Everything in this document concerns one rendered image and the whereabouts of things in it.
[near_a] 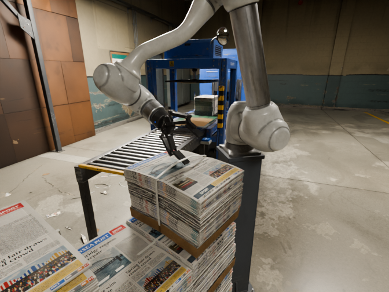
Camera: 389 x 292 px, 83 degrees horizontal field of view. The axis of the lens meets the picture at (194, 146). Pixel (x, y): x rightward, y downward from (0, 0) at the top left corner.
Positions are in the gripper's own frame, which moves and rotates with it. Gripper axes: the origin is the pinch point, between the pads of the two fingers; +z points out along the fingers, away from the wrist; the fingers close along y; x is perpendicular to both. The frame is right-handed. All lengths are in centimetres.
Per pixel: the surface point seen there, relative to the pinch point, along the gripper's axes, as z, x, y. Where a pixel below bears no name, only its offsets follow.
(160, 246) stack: 15.4, 18.0, 29.2
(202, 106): -117, -200, 91
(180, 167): 0.9, 2.8, 8.6
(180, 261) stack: 24.6, 18.2, 24.2
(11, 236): -3, 54, 11
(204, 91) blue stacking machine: -205, -335, 130
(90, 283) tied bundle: 18, 48, 1
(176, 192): 10.1, 15.5, 5.0
